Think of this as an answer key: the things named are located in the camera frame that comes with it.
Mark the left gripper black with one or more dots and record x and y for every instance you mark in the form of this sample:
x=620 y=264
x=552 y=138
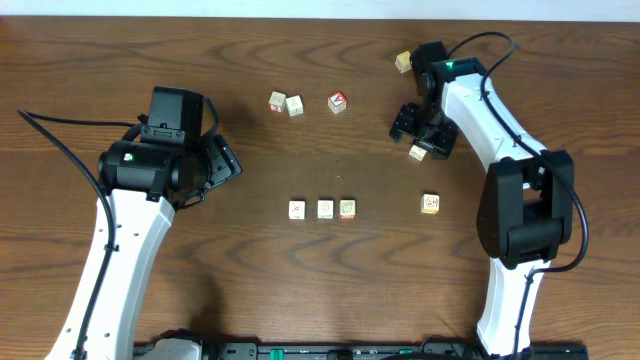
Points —
x=223 y=161

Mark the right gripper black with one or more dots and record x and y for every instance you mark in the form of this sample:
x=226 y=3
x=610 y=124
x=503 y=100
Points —
x=440 y=147

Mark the plain cream wooden block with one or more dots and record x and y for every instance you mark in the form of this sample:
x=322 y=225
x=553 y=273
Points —
x=417 y=153

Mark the yellow face wooden block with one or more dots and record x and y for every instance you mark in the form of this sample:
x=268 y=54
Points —
x=430 y=204

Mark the yellow edged bug block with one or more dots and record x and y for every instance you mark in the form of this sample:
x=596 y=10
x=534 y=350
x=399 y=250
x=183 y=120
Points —
x=297 y=209

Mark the green edged wooden block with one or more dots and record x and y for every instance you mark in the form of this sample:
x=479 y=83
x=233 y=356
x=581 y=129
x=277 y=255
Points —
x=325 y=209

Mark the red spiral wooden block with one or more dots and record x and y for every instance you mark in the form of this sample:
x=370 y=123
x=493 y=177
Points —
x=347 y=209

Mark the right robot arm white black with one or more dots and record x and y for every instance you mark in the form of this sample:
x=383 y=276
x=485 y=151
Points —
x=526 y=207

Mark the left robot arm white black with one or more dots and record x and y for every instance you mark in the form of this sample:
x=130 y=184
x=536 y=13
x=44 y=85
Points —
x=142 y=186

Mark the yellow block left of pair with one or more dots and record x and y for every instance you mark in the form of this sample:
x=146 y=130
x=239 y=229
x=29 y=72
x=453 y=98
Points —
x=403 y=62

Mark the red number three block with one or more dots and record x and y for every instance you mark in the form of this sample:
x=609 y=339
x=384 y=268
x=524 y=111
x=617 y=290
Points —
x=277 y=102

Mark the blue letter white block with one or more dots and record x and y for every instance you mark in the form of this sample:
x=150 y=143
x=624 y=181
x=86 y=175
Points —
x=294 y=105

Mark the red letter A block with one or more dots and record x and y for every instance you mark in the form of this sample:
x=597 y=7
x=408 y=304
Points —
x=337 y=102

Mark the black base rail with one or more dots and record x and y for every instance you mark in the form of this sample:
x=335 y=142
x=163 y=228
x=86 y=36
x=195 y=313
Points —
x=174 y=348

